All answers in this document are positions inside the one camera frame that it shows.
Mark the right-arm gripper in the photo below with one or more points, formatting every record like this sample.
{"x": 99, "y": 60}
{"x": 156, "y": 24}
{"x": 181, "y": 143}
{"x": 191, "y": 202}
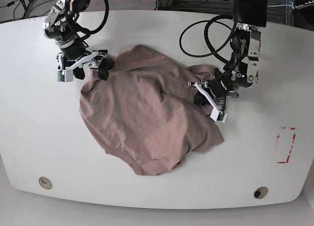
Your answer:
{"x": 76, "y": 56}

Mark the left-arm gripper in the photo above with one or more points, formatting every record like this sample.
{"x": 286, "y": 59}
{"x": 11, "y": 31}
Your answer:
{"x": 218, "y": 91}

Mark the dusty pink T-shirt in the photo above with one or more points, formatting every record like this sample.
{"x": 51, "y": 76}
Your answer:
{"x": 146, "y": 114}

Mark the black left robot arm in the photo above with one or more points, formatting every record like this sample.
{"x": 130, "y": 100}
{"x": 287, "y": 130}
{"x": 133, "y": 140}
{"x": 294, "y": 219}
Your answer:
{"x": 239, "y": 53}

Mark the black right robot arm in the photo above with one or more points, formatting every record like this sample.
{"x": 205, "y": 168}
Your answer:
{"x": 61, "y": 26}

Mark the red tape marking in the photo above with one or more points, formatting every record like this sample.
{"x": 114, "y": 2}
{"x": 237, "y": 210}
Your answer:
{"x": 284, "y": 144}

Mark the right table grommet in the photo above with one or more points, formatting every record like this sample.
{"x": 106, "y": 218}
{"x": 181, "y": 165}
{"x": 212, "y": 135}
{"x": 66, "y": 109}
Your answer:
{"x": 260, "y": 192}

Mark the table grommet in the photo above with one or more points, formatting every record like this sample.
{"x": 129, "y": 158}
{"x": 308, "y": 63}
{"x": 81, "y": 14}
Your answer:
{"x": 260, "y": 192}
{"x": 45, "y": 183}

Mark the left table grommet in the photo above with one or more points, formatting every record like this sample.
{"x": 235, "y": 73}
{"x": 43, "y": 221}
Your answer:
{"x": 45, "y": 183}

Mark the white power strip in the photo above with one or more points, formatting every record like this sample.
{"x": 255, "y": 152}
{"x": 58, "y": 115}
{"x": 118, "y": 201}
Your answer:
{"x": 300, "y": 4}

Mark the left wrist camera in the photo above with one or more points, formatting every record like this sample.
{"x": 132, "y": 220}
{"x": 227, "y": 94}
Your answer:
{"x": 218, "y": 116}

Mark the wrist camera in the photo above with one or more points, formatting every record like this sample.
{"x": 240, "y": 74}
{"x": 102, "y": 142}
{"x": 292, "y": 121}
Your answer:
{"x": 65, "y": 76}
{"x": 218, "y": 116}

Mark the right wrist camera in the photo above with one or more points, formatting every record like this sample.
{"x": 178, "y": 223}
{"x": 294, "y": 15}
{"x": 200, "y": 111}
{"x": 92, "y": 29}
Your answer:
{"x": 65, "y": 76}

